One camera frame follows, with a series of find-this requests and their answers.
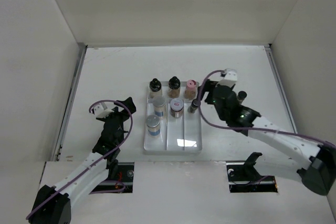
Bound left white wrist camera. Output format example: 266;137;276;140
89;102;117;120

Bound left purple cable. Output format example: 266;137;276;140
26;99;133;220

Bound white divided organizer tray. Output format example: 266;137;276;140
143;81;202;155

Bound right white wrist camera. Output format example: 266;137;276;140
219;68;238;88

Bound black cap brown spice bottle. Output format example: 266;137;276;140
167;76;181;98

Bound purple cable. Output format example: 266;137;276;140
196;69;336;148
26;99;133;220

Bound blue label silver lid jar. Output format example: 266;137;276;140
153;95;166;119

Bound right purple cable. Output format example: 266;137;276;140
196;69;336;148

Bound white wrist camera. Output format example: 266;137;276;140
89;102;117;120
219;68;238;88

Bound black cap white spice bottle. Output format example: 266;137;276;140
149;78;162;98

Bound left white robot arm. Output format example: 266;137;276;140
26;97;136;223

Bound small dark slim bottle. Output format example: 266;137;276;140
188;99;201;113

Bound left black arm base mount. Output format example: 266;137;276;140
107;158;126;182

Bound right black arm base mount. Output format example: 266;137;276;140
236;152;262;183

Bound red label silver lid jar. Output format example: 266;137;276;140
170;98;184;118

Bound pink cap spice bottle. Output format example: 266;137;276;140
184;80;197;100

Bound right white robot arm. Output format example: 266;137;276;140
197;79;335;196

